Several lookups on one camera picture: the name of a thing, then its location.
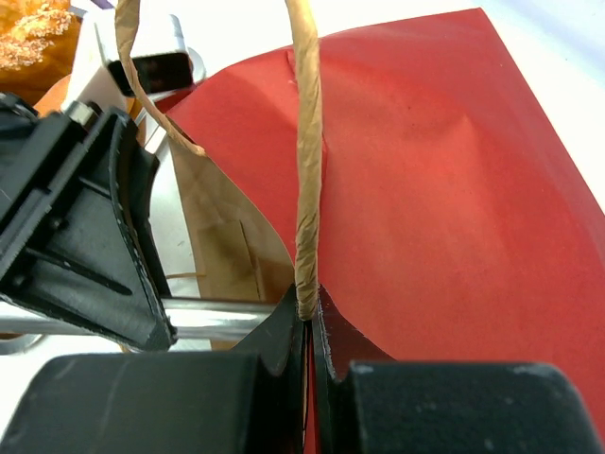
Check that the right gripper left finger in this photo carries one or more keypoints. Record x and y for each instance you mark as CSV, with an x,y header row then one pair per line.
x,y
245,400

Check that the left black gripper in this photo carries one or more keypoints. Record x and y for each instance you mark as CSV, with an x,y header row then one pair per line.
x,y
53,207

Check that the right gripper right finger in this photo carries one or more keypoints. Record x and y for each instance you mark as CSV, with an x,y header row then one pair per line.
x,y
368,402

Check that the metal tongs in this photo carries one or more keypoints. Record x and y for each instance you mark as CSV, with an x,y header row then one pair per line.
x,y
192,318

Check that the round flower bread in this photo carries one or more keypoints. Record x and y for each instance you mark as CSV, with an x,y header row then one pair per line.
x,y
38,45

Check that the red paper bag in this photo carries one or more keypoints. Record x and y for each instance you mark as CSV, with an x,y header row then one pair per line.
x,y
411,173

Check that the metal tray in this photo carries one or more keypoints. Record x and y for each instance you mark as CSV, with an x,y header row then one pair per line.
x,y
169,233

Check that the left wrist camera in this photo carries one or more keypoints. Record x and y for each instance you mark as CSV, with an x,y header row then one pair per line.
x,y
164,63

